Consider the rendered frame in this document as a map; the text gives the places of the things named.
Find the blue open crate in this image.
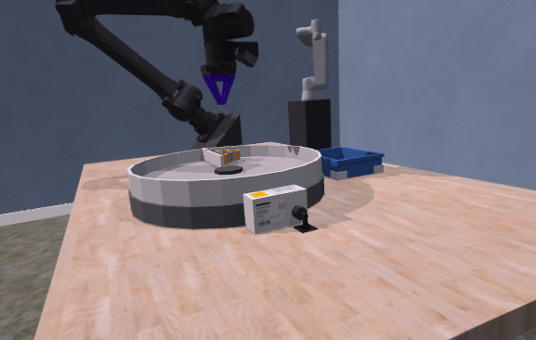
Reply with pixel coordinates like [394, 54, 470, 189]
[317, 147, 385, 180]

